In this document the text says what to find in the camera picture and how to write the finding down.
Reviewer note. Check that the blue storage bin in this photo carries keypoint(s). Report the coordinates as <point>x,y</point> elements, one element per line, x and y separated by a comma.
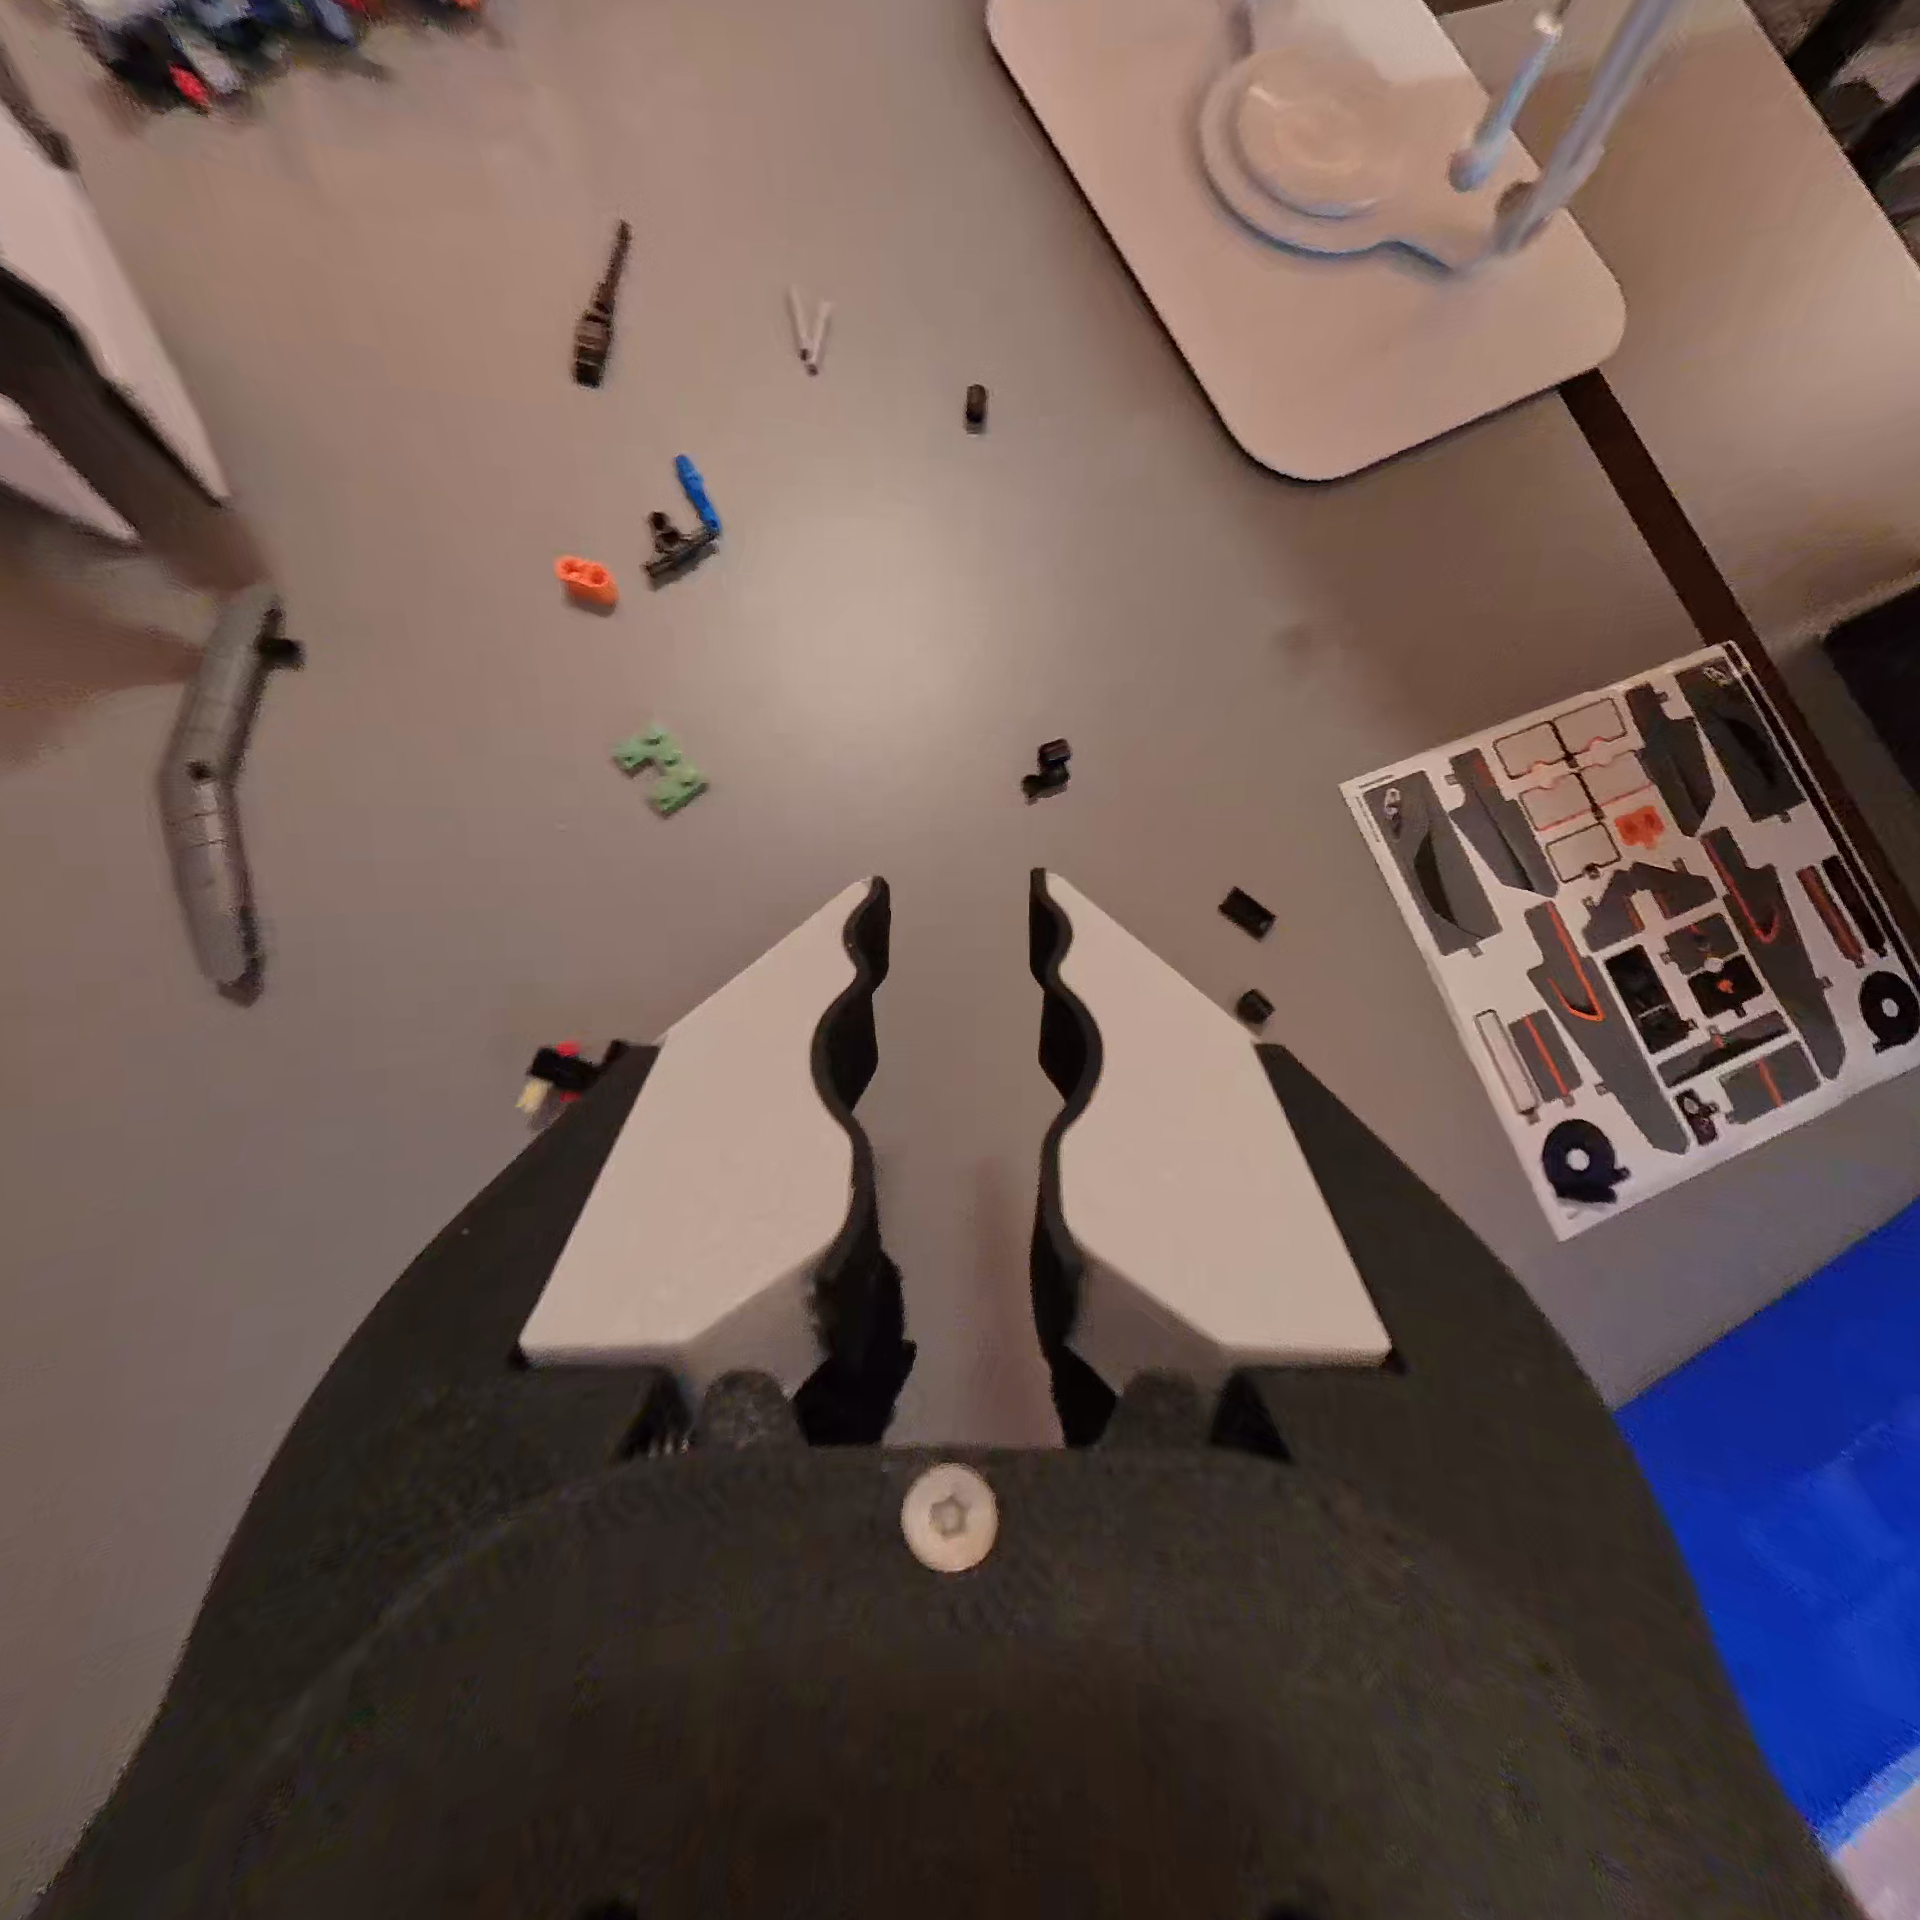
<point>1783,1574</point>

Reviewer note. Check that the black lego axle with lever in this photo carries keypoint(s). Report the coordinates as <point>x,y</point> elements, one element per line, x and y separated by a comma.
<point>596,341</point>

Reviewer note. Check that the white stand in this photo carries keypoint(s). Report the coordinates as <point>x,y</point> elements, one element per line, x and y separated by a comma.
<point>1321,137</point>

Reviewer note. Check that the lego car chassis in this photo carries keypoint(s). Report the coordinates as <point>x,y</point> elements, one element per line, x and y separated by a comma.
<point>225,41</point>

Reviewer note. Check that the black lego axle connector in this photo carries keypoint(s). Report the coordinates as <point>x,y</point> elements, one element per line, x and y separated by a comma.
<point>678,552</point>

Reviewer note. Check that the white rounded pad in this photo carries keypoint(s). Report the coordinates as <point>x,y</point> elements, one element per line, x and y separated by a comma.
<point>1349,346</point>

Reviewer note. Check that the black lego tile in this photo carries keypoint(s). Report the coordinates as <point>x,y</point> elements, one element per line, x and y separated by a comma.
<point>1245,913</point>

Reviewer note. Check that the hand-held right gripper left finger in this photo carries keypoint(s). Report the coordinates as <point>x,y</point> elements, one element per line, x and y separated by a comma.
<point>709,1186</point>

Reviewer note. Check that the black lego pin connector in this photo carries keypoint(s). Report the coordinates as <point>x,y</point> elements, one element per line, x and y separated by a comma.
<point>1049,767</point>

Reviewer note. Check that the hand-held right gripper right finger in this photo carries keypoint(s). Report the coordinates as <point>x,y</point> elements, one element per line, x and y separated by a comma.
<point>1218,1199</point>

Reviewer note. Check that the blue lego pin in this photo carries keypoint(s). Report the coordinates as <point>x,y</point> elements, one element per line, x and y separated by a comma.
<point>695,495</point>

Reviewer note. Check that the grey curved lego panel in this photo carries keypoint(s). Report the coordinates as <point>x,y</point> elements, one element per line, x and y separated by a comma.
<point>201,843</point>

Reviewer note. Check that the green lego plate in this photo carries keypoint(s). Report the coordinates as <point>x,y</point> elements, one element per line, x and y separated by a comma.
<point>642,748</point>

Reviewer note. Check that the orange lego connector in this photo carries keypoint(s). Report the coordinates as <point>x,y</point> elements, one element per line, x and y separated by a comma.
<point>587,582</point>

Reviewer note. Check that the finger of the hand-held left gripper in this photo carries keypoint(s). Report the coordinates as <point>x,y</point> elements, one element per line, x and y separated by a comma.
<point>53,472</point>
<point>105,303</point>

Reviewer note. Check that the sticker sheet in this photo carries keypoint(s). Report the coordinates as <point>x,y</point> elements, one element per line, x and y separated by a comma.
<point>1649,930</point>

